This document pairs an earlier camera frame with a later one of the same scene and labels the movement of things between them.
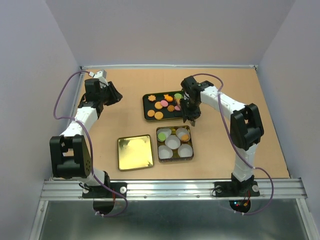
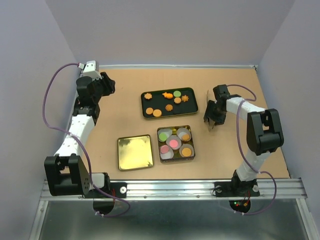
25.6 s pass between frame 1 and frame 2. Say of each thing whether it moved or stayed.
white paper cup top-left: stayed
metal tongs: moved
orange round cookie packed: stayed
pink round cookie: moved
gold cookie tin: stayed
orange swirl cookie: stayed
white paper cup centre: stayed
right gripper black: moved
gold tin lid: stayed
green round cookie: stayed
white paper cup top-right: stayed
